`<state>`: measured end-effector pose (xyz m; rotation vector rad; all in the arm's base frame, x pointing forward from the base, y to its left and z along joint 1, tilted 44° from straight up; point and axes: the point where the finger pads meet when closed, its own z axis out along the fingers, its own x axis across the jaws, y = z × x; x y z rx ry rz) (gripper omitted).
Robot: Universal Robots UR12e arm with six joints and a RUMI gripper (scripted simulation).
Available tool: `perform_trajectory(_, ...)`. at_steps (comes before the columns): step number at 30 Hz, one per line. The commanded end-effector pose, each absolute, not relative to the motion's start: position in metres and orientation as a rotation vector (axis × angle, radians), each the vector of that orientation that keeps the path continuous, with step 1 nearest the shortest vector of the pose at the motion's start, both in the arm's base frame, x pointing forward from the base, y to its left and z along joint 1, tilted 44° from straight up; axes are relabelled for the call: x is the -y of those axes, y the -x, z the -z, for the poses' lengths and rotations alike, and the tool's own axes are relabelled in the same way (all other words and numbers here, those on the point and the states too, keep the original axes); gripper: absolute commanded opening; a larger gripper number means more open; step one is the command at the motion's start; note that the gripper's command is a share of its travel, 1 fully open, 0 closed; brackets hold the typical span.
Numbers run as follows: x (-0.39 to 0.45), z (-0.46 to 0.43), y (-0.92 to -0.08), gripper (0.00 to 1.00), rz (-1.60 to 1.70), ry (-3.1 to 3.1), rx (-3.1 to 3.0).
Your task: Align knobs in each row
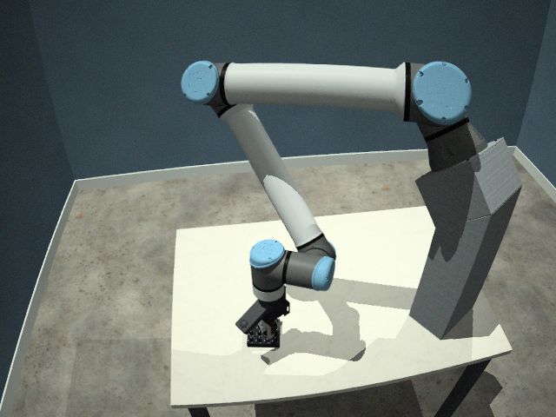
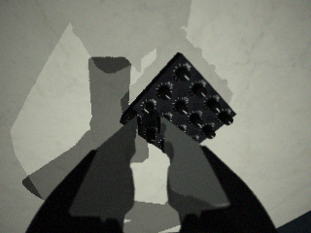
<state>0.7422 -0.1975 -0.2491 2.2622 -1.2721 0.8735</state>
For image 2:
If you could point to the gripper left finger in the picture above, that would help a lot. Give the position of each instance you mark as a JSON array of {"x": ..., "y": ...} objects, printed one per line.
[{"x": 101, "y": 186}]

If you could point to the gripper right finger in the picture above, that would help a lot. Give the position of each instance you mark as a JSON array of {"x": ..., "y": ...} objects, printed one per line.
[{"x": 198, "y": 182}]

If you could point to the black knob box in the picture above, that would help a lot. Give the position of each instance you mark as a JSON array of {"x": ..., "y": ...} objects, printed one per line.
[{"x": 182, "y": 95}]

